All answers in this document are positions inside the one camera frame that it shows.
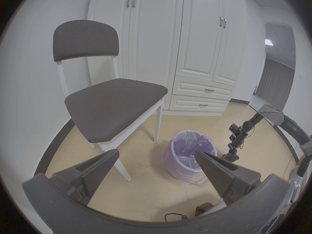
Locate grey and white chair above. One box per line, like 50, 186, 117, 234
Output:
53, 20, 169, 183

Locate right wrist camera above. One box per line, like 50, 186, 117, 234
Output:
229, 123, 242, 141

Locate black cable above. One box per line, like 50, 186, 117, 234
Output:
164, 213, 189, 223

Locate white wardrobe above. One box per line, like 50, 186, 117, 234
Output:
87, 0, 248, 117

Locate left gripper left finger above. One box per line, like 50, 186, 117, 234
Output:
50, 149, 120, 205

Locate purple plastic bag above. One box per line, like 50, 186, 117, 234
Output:
162, 130, 218, 187

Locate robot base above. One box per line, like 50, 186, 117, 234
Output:
195, 153, 312, 234

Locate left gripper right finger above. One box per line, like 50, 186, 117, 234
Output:
195, 150, 262, 206

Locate white trash bin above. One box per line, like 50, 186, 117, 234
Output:
170, 131, 217, 180

